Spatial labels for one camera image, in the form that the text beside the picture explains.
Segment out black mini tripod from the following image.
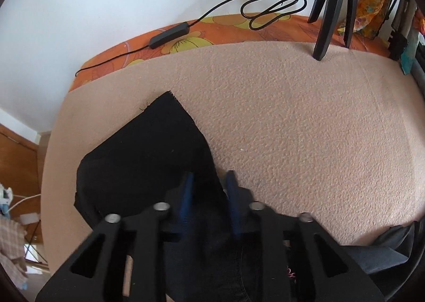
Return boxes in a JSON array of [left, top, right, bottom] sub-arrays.
[[307, 0, 360, 62]]

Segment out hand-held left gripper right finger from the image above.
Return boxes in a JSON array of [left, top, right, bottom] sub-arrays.
[[225, 171, 386, 302]]

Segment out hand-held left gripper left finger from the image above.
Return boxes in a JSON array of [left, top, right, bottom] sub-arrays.
[[35, 172, 196, 302]]

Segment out black cable with inline controller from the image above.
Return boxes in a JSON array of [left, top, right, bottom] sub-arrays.
[[75, 0, 308, 78]]

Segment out orange floral bedsheet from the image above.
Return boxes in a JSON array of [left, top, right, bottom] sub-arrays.
[[68, 14, 399, 93]]

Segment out black pants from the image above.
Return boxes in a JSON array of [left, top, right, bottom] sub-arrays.
[[74, 90, 286, 302]]

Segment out orange and teal scarf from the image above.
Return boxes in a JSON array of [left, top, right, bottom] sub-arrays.
[[337, 0, 419, 75]]

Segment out grey folded tripod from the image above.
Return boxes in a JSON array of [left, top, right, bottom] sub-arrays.
[[387, 0, 419, 60]]

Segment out white cable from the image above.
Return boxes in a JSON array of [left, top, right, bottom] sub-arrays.
[[7, 193, 42, 219]]

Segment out wooden door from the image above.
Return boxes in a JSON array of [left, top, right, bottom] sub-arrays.
[[0, 123, 42, 219]]

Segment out dark grey cloth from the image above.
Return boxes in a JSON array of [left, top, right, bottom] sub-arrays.
[[342, 219, 419, 289]]

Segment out peach textured blanket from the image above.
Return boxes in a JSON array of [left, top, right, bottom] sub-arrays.
[[41, 36, 425, 302]]

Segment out checked cloth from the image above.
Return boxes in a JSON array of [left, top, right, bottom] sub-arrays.
[[0, 216, 29, 286]]

